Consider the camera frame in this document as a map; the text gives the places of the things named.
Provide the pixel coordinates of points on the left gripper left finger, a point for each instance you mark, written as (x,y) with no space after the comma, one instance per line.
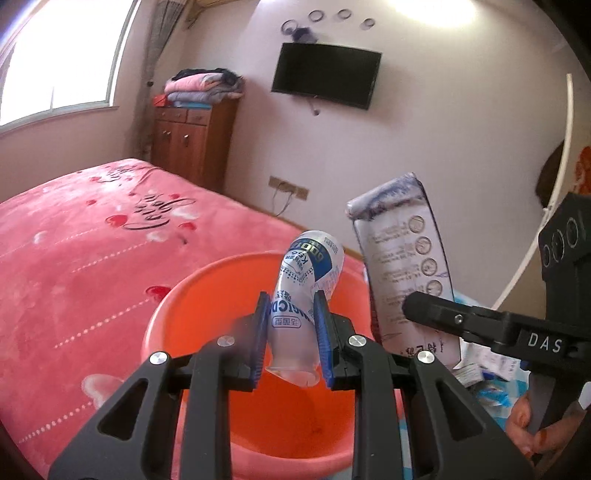
(172,414)

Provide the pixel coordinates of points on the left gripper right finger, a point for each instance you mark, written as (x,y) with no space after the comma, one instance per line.
(411,412)

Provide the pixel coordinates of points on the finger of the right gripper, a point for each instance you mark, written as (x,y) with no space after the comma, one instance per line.
(474,324)

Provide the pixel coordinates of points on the white grey snack bag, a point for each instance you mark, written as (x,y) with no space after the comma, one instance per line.
(403,253)

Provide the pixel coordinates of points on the white blue drink bottle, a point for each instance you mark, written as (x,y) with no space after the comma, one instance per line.
(312,263)

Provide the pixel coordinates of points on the paper trash pieces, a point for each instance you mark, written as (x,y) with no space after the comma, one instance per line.
(497,381)

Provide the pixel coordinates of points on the white door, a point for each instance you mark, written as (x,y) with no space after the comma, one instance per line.
(525,293)

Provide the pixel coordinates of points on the blue checkered tablecloth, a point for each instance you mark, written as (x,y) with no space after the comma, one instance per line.
(499,415)

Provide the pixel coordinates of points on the red door ornament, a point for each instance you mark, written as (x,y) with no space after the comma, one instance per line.
(582,184)

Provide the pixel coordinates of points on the pink heart bedspread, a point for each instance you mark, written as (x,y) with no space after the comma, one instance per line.
(86,259)

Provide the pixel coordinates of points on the brown wooden cabinet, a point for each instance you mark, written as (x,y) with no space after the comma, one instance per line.
(193,143)

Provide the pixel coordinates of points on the folded blanket pile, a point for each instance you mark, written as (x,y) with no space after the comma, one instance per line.
(200,87)

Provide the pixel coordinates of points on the window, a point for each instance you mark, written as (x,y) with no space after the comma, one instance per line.
(65,57)

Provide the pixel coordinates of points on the grey curtain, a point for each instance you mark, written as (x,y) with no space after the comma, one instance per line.
(161,25)

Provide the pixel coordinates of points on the wall socket strip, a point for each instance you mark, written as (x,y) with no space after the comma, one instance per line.
(280,185)

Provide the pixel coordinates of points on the black wall television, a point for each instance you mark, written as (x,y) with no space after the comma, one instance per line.
(333,73)

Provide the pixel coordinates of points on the wall ring decorations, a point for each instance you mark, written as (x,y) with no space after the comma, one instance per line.
(293,28)

